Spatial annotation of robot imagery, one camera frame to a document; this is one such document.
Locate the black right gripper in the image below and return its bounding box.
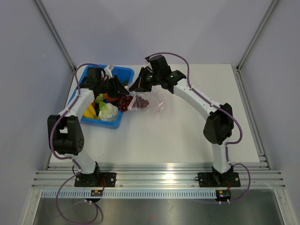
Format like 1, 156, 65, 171
129, 67, 161, 93

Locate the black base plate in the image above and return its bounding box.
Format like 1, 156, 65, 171
75, 172, 117, 188
194, 172, 241, 188

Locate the aluminium front rail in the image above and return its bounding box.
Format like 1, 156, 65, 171
31, 161, 286, 189

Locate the purple grape bunch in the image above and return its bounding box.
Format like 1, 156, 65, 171
118, 95, 150, 113

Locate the right small circuit board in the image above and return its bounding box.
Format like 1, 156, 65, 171
216, 190, 232, 202

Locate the left small circuit board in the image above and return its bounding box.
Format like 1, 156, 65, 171
90, 190, 103, 197

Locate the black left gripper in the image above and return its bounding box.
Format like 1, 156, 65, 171
97, 75, 129, 99

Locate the white green napa cabbage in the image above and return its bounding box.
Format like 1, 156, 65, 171
98, 102, 119, 122

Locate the left aluminium frame post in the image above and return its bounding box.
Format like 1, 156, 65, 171
33, 0, 76, 72

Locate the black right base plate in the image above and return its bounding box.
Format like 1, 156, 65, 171
194, 172, 241, 188

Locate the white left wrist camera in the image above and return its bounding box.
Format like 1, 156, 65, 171
104, 65, 114, 77

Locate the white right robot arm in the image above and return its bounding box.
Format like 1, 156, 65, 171
129, 52, 234, 186

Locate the yellow banana bunch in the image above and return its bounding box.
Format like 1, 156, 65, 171
83, 104, 99, 120

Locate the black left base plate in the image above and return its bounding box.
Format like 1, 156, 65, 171
75, 172, 117, 188

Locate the blue plastic bin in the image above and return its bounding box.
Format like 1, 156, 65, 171
81, 66, 135, 129

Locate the clear zip top bag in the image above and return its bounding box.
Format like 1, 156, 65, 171
128, 90, 165, 113

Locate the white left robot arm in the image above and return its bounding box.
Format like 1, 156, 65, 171
47, 63, 129, 187

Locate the aluminium frame post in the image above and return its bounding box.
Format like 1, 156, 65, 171
33, 0, 76, 72
236, 0, 281, 72

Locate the slotted cable duct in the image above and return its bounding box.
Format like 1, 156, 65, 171
41, 189, 216, 199

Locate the right aluminium frame post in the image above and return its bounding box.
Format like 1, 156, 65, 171
236, 0, 281, 72

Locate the small circuit board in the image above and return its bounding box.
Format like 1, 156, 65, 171
90, 190, 103, 197
216, 190, 232, 202

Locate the round green cabbage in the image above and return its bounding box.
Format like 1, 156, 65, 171
94, 94, 105, 104

